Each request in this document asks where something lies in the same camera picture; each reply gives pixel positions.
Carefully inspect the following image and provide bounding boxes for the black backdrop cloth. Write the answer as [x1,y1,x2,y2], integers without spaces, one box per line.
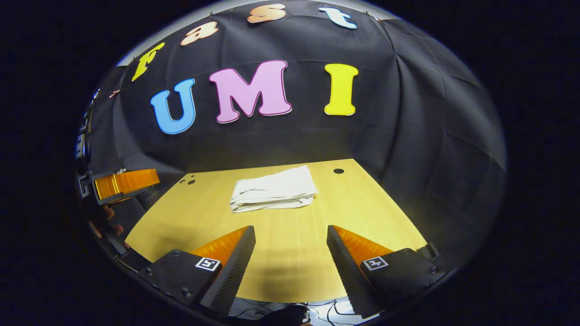
[86,0,507,272]

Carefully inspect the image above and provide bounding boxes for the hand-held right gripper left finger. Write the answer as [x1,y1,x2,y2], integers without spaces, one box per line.
[138,225,256,317]

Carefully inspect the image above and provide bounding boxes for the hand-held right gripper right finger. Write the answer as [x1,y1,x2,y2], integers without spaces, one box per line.
[326,225,449,319]

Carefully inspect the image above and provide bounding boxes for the white jeans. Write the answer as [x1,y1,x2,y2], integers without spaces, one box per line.
[230,165,319,213]

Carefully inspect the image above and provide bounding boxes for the black floor cables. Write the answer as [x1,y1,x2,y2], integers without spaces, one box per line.
[231,299,358,326]

